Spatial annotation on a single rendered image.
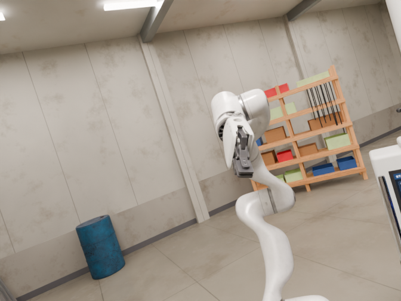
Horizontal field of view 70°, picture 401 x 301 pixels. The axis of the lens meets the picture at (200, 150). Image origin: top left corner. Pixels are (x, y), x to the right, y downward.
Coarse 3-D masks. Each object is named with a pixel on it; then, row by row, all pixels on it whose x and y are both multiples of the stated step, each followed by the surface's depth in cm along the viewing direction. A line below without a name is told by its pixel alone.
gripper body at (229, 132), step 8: (232, 120) 68; (240, 120) 68; (224, 128) 71; (232, 128) 64; (240, 128) 67; (248, 128) 64; (224, 136) 70; (232, 136) 63; (248, 136) 65; (224, 144) 70; (232, 144) 63; (248, 144) 64; (224, 152) 71; (232, 152) 64; (232, 160) 65; (248, 160) 65
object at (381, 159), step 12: (372, 156) 123; (384, 156) 120; (396, 156) 117; (384, 168) 120; (396, 168) 118; (396, 180) 118; (396, 192) 119; (384, 204) 123; (396, 204) 120; (396, 240) 123
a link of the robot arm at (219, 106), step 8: (216, 96) 83; (224, 96) 80; (232, 96) 79; (216, 104) 79; (224, 104) 76; (232, 104) 76; (240, 104) 76; (216, 112) 76; (224, 112) 73; (240, 112) 74; (216, 120) 74; (248, 120) 78
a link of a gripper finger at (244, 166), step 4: (240, 148) 61; (240, 152) 61; (244, 152) 61; (240, 156) 61; (244, 156) 61; (236, 160) 61; (240, 160) 60; (244, 160) 60; (236, 164) 60; (240, 164) 60; (244, 164) 59; (248, 164) 59; (240, 168) 59; (244, 168) 59; (248, 168) 59; (252, 168) 59; (240, 172) 58; (244, 172) 58; (248, 172) 58; (252, 172) 58
